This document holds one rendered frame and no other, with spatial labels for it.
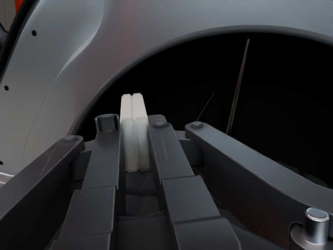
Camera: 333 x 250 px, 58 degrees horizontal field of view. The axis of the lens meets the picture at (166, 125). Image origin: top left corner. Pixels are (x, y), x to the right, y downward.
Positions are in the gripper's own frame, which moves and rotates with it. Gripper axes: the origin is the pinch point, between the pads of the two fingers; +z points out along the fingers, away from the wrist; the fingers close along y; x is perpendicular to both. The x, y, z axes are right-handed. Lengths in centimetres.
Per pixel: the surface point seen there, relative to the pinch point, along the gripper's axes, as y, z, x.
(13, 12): -179, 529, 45
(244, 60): 27, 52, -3
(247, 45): 28, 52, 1
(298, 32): 24.3, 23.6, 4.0
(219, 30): 14.2, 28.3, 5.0
